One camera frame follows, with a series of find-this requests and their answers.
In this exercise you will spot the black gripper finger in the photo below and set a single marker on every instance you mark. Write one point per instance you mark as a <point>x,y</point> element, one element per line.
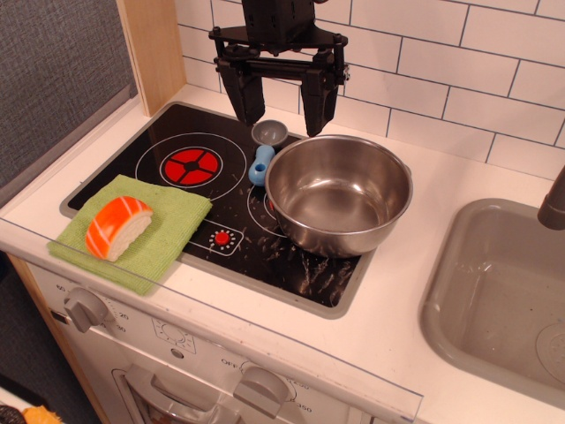
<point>319,94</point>
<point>244,90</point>

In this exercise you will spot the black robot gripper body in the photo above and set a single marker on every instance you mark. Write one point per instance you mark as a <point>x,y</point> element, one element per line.
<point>280,40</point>

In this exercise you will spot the orange salmon sushi toy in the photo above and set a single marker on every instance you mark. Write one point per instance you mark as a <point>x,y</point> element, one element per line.
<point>116,226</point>

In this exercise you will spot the stainless steel pot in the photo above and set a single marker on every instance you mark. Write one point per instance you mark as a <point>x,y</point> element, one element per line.
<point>338,196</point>

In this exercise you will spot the red stove button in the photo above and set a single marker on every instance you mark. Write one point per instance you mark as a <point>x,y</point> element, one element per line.
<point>222,238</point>

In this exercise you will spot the black toy stovetop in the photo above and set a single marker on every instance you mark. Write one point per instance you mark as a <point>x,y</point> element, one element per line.
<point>209,154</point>

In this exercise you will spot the green cloth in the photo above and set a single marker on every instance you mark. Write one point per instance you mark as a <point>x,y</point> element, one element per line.
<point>177,215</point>

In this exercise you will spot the grey faucet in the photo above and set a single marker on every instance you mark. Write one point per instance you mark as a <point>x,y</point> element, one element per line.
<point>552,210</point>

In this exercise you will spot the grey toy sink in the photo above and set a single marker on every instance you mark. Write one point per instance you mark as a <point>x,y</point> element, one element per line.
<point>494,305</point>

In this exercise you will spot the grey timer knob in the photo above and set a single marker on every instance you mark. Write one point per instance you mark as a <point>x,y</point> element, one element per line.
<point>85,309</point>

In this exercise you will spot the grey oven knob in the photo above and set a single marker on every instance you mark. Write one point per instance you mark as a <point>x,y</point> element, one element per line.
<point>262,390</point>

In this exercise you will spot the grey scoop with blue handle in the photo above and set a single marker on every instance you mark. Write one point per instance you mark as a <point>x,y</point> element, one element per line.
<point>269,135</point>

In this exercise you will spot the wooden side post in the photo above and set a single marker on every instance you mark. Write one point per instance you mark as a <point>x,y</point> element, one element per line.
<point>152,38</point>

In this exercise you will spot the grey oven door handle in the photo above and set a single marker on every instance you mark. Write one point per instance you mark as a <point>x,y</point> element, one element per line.
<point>175,398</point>

